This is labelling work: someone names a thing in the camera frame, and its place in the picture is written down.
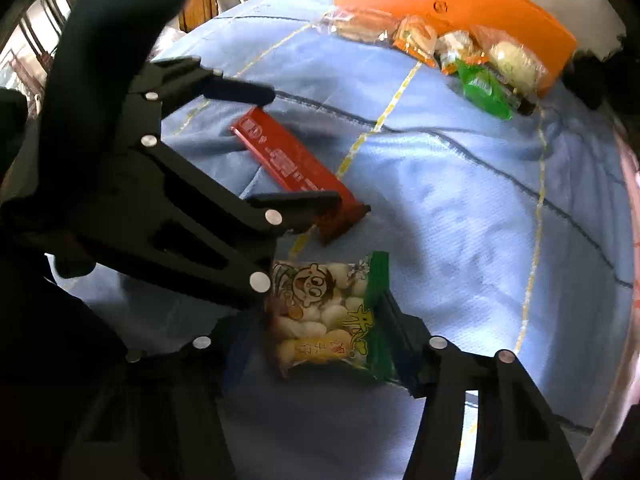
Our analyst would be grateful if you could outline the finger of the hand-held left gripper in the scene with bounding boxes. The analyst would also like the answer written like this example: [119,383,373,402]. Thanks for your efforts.
[125,57,277,147]
[100,140,344,311]

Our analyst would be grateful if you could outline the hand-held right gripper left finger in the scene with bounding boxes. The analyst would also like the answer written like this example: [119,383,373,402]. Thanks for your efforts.
[57,310,266,480]

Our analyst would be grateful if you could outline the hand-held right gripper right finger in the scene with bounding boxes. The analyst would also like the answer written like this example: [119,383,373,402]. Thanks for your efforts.
[375,290,583,480]

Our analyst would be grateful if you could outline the long red snack packet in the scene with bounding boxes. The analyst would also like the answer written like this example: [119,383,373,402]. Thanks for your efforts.
[230,107,372,246]

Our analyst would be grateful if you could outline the green cartoon snack packet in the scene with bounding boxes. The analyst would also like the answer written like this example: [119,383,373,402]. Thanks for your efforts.
[267,251,401,383]

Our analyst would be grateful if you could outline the clear biscuit packet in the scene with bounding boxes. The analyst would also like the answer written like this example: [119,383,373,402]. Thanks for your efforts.
[315,5,401,46]

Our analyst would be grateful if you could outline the blue quilted blanket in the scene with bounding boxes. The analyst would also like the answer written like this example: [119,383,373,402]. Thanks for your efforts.
[45,0,640,480]

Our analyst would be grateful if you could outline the small green snack packet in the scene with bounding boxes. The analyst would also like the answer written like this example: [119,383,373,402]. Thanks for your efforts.
[452,57,516,121]

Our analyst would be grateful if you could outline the dark small packet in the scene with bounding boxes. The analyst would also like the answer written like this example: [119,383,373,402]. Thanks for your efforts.
[510,92,538,117]

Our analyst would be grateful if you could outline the orange cardboard box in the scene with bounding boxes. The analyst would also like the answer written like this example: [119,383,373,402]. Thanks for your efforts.
[332,0,578,96]

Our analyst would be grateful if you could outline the clear white bun packet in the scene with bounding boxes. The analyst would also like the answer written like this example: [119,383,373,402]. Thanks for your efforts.
[470,25,548,101]

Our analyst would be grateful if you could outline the pink blanket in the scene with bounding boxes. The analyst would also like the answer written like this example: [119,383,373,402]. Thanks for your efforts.
[612,125,640,461]

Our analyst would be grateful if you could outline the dark cloth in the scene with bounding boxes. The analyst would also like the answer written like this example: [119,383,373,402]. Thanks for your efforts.
[560,55,621,111]

